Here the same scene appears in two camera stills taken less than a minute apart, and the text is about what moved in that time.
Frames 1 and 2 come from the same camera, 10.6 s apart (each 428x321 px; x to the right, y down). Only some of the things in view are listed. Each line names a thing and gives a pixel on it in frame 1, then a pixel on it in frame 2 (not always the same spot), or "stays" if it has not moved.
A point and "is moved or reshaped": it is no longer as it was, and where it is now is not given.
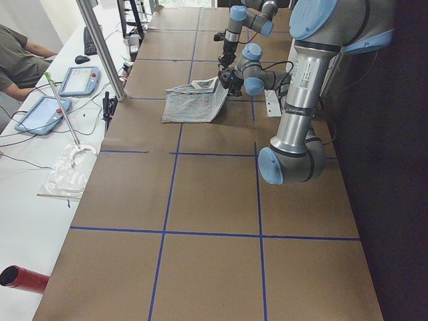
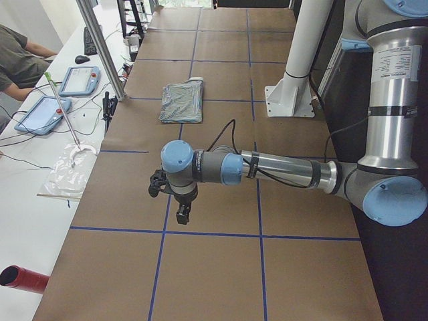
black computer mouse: [80, 59] stays
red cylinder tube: [24, 278] stays
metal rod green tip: [52, 83] stays
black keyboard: [89, 46] stays
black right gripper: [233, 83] → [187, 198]
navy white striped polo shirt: [200, 101] is moved or reshaped
